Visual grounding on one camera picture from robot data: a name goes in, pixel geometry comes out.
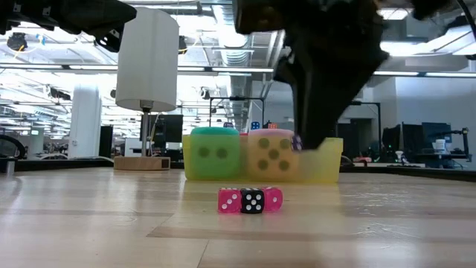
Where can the small purple translucent die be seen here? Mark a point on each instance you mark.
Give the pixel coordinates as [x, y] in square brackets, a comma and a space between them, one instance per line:
[296, 143]
[228, 125]

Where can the white shade table lamp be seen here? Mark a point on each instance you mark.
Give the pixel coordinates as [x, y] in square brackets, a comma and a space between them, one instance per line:
[145, 74]

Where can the white pillar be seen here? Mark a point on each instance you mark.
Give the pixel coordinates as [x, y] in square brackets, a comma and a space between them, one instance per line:
[85, 119]

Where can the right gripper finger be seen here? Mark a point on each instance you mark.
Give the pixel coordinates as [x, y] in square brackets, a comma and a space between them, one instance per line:
[320, 115]

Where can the black ceiling device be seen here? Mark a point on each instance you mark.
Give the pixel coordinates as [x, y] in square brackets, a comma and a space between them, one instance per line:
[16, 41]

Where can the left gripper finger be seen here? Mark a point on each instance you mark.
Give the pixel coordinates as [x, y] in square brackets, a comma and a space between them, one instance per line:
[111, 42]
[96, 16]

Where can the black metal rack frame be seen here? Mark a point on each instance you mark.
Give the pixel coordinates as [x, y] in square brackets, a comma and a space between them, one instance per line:
[375, 111]

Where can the black computer monitor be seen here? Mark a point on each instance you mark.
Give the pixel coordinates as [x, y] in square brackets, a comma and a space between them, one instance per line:
[173, 128]
[435, 130]
[409, 141]

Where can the small black die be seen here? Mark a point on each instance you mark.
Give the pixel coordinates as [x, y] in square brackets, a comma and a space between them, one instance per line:
[247, 208]

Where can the white cup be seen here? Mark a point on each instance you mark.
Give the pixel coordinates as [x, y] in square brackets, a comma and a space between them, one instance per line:
[440, 146]

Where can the long ceiling light strip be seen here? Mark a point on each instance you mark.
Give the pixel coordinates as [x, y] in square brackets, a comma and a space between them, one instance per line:
[93, 67]

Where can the pink foam die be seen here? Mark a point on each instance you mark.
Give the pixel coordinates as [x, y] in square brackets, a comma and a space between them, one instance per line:
[273, 136]

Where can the yellow translucent plastic tray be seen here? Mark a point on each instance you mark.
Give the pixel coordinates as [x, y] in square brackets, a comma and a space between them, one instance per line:
[323, 164]

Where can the teal foam die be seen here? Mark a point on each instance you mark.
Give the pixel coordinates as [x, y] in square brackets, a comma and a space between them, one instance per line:
[215, 131]

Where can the small orange translucent die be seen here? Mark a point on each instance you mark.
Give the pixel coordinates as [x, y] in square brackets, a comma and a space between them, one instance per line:
[272, 126]

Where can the small blue translucent die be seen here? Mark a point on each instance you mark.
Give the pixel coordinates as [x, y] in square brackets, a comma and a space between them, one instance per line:
[255, 126]

